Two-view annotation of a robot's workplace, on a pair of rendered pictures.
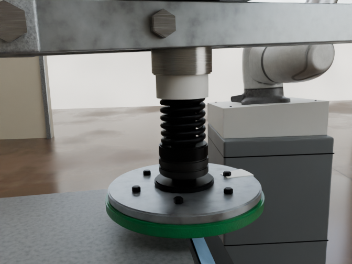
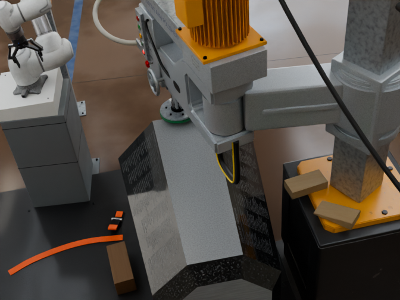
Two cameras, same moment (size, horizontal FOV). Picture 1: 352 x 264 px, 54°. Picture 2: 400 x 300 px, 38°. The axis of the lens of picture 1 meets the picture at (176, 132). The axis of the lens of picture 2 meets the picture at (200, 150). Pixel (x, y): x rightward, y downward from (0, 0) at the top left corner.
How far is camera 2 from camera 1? 329 cm
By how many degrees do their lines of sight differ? 81
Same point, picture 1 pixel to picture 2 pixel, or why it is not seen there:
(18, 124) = not seen: outside the picture
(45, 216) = (174, 139)
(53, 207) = (168, 140)
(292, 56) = (66, 56)
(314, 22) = not seen: hidden behind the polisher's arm
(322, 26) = not seen: hidden behind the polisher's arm
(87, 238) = (187, 129)
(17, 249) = (191, 138)
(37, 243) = (189, 136)
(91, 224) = (180, 130)
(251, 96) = (36, 87)
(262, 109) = (55, 88)
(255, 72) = (36, 73)
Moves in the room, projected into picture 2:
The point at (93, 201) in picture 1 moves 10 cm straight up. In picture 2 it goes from (165, 133) to (163, 119)
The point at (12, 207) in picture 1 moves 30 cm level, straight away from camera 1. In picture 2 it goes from (168, 148) to (118, 169)
